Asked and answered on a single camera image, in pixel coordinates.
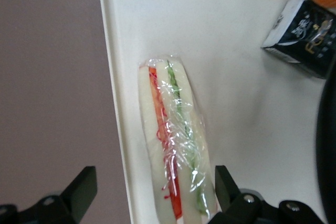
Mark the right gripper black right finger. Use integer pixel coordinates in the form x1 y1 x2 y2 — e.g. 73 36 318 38
207 165 326 224

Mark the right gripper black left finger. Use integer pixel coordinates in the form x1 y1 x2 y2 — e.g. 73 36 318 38
0 166 98 224

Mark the plastic-wrapped triangle sandwich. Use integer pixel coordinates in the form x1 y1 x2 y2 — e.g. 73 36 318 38
138 55 221 224

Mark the beige plastic serving tray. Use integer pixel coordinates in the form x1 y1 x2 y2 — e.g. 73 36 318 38
98 0 336 224

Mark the brown table cover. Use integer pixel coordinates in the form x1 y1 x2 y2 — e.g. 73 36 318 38
0 0 132 224

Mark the small black drink carton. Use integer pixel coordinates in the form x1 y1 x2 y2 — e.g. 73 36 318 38
261 0 336 80

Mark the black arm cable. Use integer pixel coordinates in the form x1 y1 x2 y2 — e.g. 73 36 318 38
316 56 336 224

